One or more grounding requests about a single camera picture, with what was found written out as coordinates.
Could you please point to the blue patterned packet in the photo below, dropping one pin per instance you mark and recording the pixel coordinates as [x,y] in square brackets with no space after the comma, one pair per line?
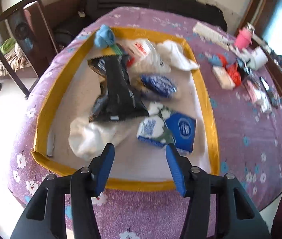
[158,83]

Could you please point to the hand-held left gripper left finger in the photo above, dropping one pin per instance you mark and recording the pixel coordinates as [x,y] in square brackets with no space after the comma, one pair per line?
[106,166]

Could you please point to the dark wooden chair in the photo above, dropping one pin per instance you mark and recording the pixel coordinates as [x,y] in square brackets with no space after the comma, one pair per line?
[7,66]

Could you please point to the white towel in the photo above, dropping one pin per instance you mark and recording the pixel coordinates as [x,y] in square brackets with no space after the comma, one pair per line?
[178,54]
[93,137]

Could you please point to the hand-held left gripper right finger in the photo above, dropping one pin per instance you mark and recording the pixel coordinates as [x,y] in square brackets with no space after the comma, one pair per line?
[175,169]

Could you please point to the white plastic jar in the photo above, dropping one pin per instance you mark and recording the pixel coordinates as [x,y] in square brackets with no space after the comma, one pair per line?
[258,58]

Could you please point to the small green cloth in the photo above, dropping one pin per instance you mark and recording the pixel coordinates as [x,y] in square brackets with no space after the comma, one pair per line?
[117,49]

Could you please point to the blue floral tissue pack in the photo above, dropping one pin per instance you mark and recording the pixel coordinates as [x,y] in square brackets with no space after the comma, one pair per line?
[183,127]

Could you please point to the black sofa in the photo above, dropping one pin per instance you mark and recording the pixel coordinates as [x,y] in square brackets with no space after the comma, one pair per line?
[143,2]

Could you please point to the yellow-edged cardboard tray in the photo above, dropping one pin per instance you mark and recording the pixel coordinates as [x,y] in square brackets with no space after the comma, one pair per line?
[76,89]

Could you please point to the green cloth on seat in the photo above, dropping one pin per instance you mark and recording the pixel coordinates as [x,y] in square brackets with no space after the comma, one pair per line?
[7,46]

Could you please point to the floral seat cushion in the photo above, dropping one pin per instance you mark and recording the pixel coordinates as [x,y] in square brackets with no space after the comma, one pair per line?
[11,62]

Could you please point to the black smartphone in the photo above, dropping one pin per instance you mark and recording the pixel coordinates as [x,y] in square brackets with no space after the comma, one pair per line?
[264,83]

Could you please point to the stack of papers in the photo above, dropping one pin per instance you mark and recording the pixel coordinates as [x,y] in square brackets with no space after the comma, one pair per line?
[210,33]

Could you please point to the brown wooden armchair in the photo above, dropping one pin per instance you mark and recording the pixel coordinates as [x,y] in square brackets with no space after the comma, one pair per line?
[56,7]

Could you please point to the clear striped plastic bag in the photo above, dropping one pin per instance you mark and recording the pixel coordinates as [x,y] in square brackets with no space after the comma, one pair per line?
[155,63]

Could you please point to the wooden sideboard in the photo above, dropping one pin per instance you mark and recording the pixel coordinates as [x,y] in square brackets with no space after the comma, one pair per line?
[280,84]

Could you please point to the black foil packet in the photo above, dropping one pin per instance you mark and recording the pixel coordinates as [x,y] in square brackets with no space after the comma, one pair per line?
[118,92]

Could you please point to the pink thermos with knit sleeve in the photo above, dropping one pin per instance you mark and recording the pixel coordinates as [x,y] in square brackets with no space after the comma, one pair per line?
[243,38]

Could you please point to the white lemon print tissue pack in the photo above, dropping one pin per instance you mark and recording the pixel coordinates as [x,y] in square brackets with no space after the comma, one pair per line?
[222,77]

